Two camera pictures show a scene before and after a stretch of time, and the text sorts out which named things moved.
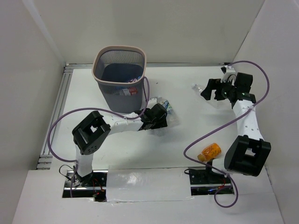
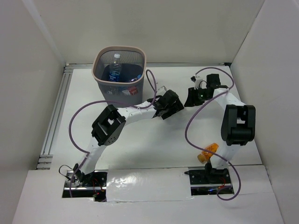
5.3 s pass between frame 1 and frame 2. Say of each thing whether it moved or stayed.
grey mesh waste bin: stayed
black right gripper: moved
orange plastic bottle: stayed
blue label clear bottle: moved
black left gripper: moved
